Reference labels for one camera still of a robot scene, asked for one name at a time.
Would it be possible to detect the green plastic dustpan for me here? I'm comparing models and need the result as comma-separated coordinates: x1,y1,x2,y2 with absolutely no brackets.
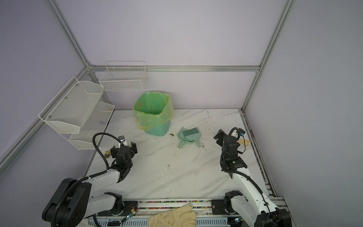
178,127,194,149

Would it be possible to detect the green hand brush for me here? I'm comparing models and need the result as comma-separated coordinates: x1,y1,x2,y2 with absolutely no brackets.
182,128,201,148

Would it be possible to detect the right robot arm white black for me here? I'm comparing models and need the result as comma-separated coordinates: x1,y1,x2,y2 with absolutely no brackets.
214,127,292,227

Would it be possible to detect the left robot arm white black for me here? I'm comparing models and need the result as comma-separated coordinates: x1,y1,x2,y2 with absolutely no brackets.
42,142,138,227

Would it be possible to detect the small yellow toy figure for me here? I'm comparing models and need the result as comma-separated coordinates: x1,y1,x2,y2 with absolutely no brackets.
104,151,111,159

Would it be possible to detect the beige small toy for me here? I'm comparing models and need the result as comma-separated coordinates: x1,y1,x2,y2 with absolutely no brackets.
238,139,250,146

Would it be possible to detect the lower white mesh shelf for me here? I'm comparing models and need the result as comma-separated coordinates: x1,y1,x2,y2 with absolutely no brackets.
68,102,114,150

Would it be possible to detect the white mesh shelf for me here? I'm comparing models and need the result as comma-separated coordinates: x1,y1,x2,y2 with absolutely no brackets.
38,77,104,134
68,102,114,150

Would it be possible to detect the green trash bin with bag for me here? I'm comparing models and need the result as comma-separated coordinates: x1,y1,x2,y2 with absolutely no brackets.
133,91,174,137

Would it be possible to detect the upper white mesh shelf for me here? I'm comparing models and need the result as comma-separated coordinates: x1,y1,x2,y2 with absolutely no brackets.
38,77,104,134

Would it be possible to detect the beige work glove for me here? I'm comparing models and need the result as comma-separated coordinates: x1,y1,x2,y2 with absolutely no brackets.
148,203,197,227

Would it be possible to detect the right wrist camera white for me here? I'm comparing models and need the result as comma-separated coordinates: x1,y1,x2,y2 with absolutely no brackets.
237,128,246,138

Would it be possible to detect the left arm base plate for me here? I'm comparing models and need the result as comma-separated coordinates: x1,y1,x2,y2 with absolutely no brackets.
97,201,138,217

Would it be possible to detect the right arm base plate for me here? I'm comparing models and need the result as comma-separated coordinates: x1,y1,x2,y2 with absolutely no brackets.
211,198,251,215

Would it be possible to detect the aluminium rail front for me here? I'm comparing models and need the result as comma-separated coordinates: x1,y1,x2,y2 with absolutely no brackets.
58,196,291,219

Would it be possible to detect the white wire basket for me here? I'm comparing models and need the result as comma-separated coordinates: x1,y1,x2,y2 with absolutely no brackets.
99,61,148,92

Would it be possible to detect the black corrugated cable left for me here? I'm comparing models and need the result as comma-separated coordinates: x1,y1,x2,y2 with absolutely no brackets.
50,132,122,227

